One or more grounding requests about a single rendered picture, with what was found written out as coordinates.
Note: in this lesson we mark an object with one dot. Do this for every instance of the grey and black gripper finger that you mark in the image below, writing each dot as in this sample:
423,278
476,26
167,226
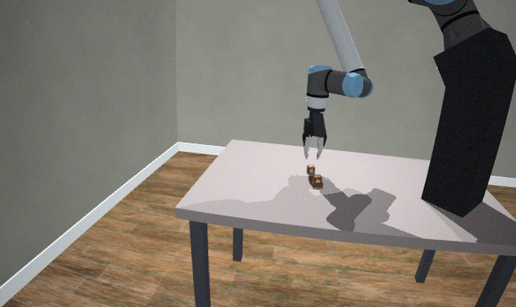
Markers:
306,142
322,142

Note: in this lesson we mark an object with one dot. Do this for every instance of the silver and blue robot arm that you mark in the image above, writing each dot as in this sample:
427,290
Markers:
458,20

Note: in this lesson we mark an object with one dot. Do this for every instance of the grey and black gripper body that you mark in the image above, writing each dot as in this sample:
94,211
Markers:
309,126

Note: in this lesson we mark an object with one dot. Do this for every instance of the brown cube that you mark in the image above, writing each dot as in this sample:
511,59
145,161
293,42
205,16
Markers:
310,169
317,178

